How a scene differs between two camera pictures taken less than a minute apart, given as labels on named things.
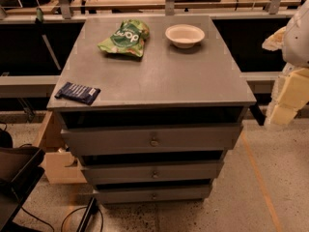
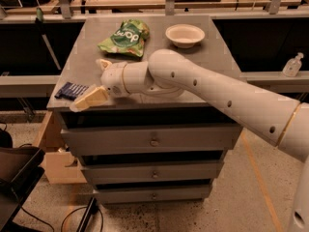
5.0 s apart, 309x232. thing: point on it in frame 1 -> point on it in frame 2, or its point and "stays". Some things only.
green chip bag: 129,37 stays
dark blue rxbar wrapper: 79,92 stays
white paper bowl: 184,36 stays
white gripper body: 296,39 -> 112,78
